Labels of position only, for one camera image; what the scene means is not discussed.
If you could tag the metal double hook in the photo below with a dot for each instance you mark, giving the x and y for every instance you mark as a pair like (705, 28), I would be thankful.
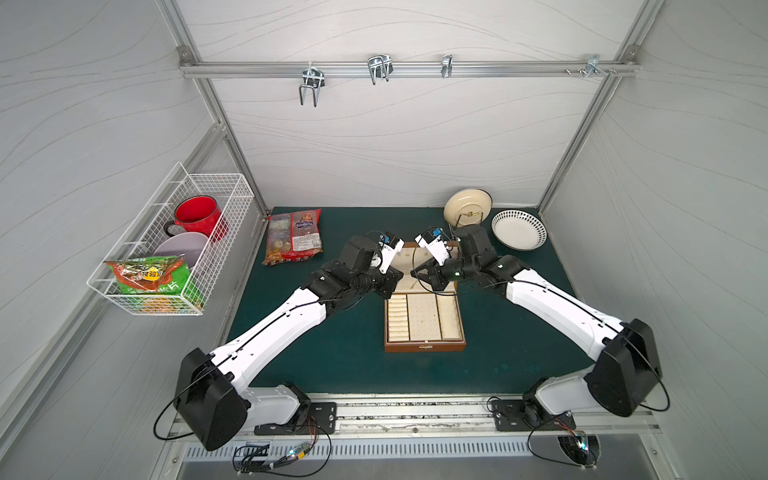
(313, 80)

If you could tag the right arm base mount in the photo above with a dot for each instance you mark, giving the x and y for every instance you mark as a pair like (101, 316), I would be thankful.
(526, 414)

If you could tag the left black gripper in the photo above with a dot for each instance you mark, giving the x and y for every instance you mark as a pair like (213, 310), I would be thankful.
(390, 278)

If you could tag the aluminium top rail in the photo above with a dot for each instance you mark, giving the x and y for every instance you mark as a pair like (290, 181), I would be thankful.
(402, 69)

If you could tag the metal bracket hook right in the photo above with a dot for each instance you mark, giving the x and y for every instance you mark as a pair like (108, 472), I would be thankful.
(592, 68)

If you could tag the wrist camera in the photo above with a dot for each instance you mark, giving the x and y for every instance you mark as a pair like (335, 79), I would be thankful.
(389, 246)
(433, 241)

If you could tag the brown wooden jewelry box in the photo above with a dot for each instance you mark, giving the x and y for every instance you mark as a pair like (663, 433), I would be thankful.
(417, 318)

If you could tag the red candy bag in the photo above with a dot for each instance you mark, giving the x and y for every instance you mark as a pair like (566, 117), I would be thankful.
(293, 237)

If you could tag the white wire wall basket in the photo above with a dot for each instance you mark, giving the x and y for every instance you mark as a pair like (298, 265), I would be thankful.
(145, 233)

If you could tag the grey plate in basket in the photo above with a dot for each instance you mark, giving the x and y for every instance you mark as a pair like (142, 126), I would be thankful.
(188, 245)

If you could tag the green snack bag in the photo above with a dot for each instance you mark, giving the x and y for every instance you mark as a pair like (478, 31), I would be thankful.
(156, 285)

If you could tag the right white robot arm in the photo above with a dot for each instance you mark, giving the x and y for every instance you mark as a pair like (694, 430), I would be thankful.
(626, 365)

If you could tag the red enamel mug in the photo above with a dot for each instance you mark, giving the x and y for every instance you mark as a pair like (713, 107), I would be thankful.
(199, 214)

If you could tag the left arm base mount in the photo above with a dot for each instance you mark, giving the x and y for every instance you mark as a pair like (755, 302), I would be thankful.
(315, 414)

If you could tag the small metal hook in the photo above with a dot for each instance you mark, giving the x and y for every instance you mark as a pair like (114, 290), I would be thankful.
(446, 66)

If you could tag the metal hook centre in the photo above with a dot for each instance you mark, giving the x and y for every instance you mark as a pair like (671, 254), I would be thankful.
(380, 67)

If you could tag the white bowl dotted rim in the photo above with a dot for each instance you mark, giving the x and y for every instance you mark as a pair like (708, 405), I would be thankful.
(519, 230)

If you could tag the wire plate stand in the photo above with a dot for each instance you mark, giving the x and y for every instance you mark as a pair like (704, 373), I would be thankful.
(466, 224)

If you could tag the electronics board with wires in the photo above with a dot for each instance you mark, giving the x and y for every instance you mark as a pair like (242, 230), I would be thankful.
(260, 458)

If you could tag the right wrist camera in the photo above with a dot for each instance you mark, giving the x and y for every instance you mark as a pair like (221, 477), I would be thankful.
(433, 241)

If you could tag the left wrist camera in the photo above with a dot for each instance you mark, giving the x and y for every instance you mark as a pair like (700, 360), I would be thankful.
(389, 246)

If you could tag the cream plate on stand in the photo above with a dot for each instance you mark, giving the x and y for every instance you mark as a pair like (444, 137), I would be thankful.
(467, 207)

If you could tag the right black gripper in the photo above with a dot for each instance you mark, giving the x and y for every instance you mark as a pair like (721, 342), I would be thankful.
(429, 271)

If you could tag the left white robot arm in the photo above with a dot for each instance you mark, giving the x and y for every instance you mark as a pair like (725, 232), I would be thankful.
(213, 394)

